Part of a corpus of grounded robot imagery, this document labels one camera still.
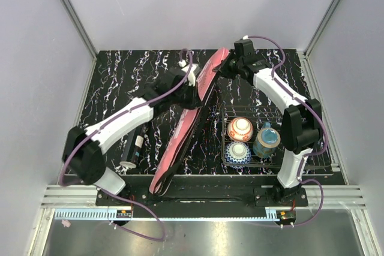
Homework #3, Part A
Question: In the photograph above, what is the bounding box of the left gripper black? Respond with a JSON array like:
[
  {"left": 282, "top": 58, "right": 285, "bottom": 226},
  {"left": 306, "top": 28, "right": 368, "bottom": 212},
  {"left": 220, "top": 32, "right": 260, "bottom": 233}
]
[{"left": 171, "top": 81, "right": 203, "bottom": 111}]

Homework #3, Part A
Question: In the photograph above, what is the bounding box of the pink sport racket bag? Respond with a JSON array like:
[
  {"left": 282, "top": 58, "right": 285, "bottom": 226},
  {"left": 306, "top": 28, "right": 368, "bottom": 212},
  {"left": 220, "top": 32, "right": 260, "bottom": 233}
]
[{"left": 149, "top": 48, "right": 229, "bottom": 196}]

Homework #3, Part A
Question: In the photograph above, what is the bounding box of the black shuttlecock tube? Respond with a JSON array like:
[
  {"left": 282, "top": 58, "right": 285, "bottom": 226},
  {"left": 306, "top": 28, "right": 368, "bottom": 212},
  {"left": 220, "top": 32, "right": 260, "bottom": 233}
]
[{"left": 119, "top": 124, "right": 148, "bottom": 174}]

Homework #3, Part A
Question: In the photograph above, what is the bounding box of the clear plastic tube lid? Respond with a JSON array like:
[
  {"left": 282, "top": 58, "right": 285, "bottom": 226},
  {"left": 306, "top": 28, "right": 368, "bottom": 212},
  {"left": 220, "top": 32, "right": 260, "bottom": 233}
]
[{"left": 119, "top": 161, "right": 137, "bottom": 169}]

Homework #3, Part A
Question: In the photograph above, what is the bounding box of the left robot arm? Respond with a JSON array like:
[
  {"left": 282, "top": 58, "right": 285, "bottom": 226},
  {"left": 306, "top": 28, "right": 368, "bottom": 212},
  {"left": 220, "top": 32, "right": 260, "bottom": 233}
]
[{"left": 62, "top": 68, "right": 203, "bottom": 206}]

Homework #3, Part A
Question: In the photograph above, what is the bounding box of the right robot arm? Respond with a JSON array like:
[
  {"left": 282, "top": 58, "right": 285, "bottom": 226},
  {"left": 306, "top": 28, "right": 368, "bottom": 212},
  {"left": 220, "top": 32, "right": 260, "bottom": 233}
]
[{"left": 216, "top": 36, "right": 328, "bottom": 206}]

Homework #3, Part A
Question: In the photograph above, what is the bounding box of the red patterned bowl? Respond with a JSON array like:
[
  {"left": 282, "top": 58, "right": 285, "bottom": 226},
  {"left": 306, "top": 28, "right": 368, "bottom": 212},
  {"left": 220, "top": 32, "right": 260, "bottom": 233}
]
[{"left": 227, "top": 117, "right": 253, "bottom": 142}]

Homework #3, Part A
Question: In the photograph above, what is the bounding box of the blue patterned bowl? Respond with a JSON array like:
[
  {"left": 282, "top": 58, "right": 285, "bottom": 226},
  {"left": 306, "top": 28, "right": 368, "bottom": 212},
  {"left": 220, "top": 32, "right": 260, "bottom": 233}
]
[{"left": 224, "top": 141, "right": 251, "bottom": 169}]

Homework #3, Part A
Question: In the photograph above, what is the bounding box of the blue ceramic cup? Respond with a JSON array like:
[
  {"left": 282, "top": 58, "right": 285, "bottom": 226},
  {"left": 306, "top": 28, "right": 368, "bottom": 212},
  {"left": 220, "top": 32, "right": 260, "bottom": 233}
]
[{"left": 253, "top": 122, "right": 281, "bottom": 159}]

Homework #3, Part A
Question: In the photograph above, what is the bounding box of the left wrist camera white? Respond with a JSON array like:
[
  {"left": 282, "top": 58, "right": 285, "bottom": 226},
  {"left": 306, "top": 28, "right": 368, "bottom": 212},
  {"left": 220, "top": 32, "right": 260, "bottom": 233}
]
[{"left": 178, "top": 60, "right": 200, "bottom": 86}]

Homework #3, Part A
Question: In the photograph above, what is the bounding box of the black wire dish rack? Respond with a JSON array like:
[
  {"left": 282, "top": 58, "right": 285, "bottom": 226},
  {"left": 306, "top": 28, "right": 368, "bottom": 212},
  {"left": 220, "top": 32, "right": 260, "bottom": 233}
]
[{"left": 221, "top": 104, "right": 323, "bottom": 173}]

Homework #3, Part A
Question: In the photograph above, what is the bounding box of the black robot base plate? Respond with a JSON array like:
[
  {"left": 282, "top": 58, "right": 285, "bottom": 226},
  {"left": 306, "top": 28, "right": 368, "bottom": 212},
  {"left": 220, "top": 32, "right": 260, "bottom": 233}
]
[{"left": 95, "top": 174, "right": 309, "bottom": 212}]

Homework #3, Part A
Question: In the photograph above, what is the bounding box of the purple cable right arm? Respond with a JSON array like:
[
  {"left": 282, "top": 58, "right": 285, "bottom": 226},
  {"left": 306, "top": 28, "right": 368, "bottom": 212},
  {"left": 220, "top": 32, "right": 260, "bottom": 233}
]
[{"left": 242, "top": 34, "right": 328, "bottom": 228}]

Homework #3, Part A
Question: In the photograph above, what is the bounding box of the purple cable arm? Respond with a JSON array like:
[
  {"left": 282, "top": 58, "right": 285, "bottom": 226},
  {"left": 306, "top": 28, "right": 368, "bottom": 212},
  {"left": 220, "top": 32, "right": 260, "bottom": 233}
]
[
  {"left": 58, "top": 48, "right": 166, "bottom": 241},
  {"left": 242, "top": 34, "right": 328, "bottom": 228}
]

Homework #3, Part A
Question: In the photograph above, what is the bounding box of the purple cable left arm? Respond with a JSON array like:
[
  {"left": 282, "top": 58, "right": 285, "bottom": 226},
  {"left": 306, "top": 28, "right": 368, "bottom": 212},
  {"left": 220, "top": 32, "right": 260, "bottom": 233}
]
[{"left": 58, "top": 48, "right": 166, "bottom": 241}]

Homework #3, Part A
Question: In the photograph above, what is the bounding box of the aluminium post right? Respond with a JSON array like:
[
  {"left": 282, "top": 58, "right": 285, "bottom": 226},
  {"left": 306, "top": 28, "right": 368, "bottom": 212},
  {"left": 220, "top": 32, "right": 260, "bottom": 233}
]
[{"left": 302, "top": 0, "right": 361, "bottom": 59}]

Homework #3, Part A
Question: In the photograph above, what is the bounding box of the aluminium post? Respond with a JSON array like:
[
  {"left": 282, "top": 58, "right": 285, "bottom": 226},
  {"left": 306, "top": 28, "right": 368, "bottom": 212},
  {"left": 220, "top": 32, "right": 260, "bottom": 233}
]
[
  {"left": 302, "top": 0, "right": 361, "bottom": 59},
  {"left": 44, "top": 0, "right": 97, "bottom": 56}
]

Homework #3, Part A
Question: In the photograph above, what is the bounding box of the aluminium frame rail front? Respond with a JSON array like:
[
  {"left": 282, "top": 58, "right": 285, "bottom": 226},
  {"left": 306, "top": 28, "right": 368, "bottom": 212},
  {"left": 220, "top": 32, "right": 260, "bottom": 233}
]
[{"left": 41, "top": 185, "right": 366, "bottom": 222}]

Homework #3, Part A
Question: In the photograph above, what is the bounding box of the aluminium post left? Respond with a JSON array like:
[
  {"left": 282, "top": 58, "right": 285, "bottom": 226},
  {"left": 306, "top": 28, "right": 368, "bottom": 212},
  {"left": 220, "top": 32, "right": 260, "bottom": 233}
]
[{"left": 44, "top": 0, "right": 97, "bottom": 56}]

